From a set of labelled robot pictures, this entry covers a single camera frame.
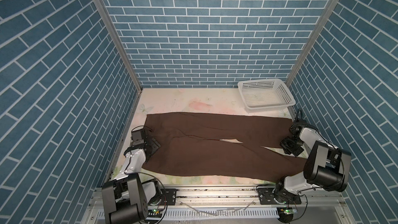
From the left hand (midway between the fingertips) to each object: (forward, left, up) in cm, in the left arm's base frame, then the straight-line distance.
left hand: (153, 146), depth 89 cm
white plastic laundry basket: (+41, -77, -1) cm, 88 cm away
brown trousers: (+1, -24, +1) cm, 24 cm away
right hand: (-3, -76, +1) cm, 76 cm away
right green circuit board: (-32, -68, -1) cm, 75 cm away
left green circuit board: (-31, -6, -4) cm, 32 cm away
